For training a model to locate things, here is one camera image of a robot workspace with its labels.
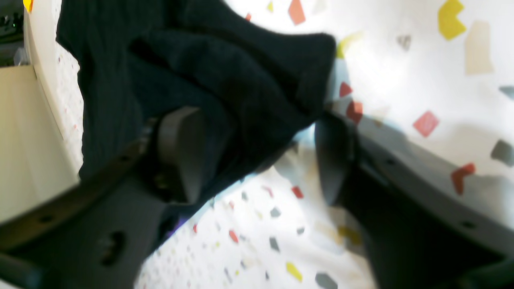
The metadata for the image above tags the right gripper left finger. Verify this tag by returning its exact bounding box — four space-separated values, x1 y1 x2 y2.
0 107 205 289

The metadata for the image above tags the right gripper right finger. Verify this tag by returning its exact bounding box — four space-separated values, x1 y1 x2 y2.
314 114 513 289

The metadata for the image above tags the black t-shirt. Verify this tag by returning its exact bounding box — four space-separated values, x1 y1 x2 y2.
56 0 336 195

